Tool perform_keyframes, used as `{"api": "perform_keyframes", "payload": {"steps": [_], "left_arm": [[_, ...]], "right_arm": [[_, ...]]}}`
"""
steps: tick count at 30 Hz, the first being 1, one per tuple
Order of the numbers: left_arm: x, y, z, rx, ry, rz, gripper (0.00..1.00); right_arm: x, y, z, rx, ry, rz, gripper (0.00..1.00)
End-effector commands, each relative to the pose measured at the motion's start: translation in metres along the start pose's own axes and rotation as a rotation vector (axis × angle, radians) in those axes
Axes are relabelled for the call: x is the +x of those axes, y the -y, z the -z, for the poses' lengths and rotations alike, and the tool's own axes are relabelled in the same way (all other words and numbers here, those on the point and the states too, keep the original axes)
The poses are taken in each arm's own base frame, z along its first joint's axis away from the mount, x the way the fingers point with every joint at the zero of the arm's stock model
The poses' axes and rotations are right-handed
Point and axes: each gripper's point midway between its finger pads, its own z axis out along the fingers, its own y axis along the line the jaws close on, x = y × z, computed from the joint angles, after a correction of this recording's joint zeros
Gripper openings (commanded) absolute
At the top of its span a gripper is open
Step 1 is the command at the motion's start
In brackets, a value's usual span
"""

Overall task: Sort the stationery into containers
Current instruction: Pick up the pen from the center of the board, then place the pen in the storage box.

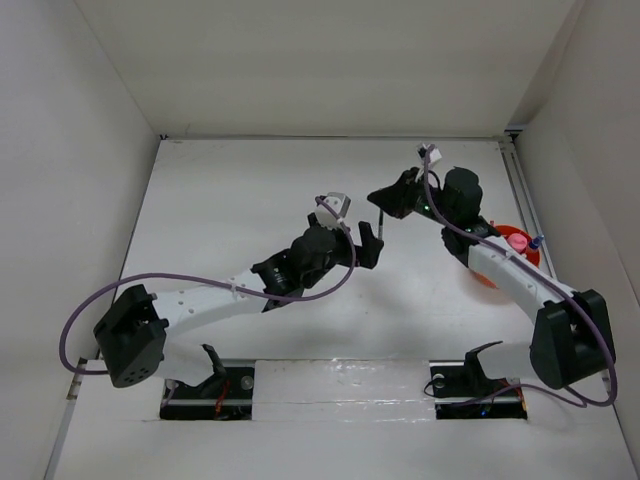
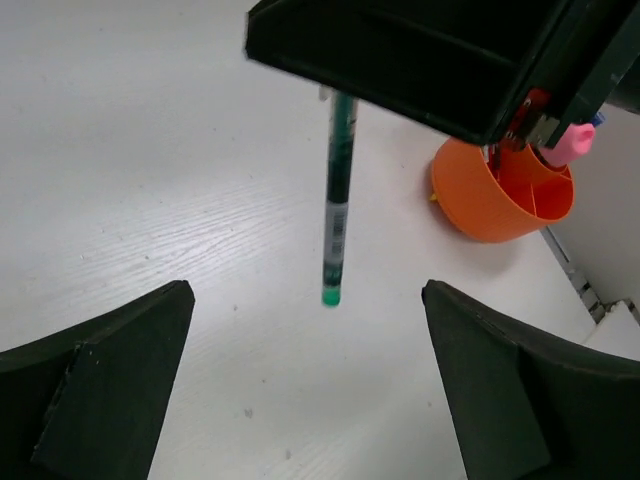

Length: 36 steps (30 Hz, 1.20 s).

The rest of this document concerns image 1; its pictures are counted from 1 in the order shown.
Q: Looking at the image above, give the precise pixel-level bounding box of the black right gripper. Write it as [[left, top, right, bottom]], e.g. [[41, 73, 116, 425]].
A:
[[367, 166, 455, 227]]

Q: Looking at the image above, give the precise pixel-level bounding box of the green pen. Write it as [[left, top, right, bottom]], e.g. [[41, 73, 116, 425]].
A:
[[377, 210, 384, 241]]

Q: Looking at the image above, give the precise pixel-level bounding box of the blue spray bottle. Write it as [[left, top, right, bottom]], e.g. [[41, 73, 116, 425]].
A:
[[528, 234, 544, 251]]

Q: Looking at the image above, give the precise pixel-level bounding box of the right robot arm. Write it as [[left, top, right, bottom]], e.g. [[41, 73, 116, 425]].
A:
[[367, 167, 616, 390]]

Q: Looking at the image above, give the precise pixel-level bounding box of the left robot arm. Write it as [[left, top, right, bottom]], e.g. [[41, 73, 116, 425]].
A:
[[94, 222, 384, 397]]

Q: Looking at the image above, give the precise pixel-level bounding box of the orange round organizer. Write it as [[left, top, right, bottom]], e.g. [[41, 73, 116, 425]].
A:
[[471, 220, 541, 290]]

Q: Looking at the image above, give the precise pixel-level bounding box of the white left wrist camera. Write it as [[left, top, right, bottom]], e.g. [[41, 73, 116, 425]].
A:
[[313, 192, 351, 230]]

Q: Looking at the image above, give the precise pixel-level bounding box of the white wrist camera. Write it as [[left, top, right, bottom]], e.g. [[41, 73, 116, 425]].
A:
[[313, 192, 351, 230], [417, 143, 443, 169]]

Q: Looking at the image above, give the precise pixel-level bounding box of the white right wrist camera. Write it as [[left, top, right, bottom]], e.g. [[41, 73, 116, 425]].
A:
[[417, 143, 443, 169]]

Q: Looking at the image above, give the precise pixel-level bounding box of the aluminium side rail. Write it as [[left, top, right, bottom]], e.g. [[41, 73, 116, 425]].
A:
[[501, 130, 556, 281]]

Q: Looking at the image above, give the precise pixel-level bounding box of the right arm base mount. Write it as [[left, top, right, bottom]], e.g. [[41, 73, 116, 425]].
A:
[[423, 341, 528, 420]]

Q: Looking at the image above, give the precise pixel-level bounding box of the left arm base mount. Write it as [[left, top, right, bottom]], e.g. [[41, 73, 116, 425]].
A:
[[154, 343, 255, 421]]

